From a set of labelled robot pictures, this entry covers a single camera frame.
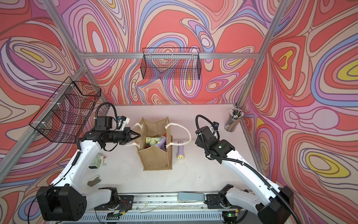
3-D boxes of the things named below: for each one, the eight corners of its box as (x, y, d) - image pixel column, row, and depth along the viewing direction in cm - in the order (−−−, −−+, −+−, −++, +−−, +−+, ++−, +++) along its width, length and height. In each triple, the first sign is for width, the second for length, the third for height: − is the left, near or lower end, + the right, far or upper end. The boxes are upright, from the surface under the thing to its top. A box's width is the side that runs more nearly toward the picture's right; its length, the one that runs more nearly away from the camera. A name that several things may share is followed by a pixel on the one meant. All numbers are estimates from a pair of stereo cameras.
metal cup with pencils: (225, 132, 104) (232, 117, 91) (223, 123, 110) (229, 108, 96) (236, 132, 104) (245, 117, 91) (233, 123, 110) (241, 108, 96)
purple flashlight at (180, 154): (177, 159, 90) (177, 158, 88) (177, 142, 98) (177, 141, 97) (184, 159, 90) (184, 158, 88) (184, 142, 98) (184, 141, 97)
